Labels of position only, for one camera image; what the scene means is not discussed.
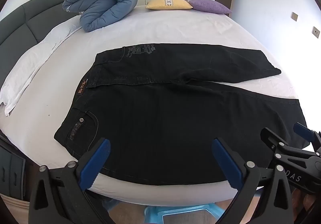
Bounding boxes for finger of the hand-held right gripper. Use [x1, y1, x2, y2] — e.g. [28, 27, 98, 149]
[260, 127, 321, 164]
[293, 123, 321, 144]

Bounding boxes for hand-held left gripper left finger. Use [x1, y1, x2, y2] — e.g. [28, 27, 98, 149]
[28, 137, 118, 224]

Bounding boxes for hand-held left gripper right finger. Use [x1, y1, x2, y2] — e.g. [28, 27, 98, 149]
[211, 137, 294, 224]

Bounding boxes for black pants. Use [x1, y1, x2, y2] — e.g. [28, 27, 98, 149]
[54, 43, 308, 186]

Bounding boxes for blue plastic stool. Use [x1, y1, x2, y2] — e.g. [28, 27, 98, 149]
[144, 203, 226, 224]

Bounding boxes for dark nightstand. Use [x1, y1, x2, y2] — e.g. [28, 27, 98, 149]
[0, 136, 27, 202]

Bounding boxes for white folded blanket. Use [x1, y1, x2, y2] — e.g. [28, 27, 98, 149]
[0, 17, 83, 116]

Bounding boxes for bed with white sheet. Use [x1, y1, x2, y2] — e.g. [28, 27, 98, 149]
[0, 4, 301, 202]

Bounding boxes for purple pillow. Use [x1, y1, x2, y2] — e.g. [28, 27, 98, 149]
[187, 0, 232, 15]

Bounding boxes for grey padded headboard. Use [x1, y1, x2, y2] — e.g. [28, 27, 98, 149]
[0, 0, 76, 56]

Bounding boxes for blue rolled duvet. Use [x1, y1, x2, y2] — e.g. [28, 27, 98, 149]
[62, 0, 139, 33]

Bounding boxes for yellow pillow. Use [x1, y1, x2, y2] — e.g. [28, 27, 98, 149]
[145, 0, 193, 10]

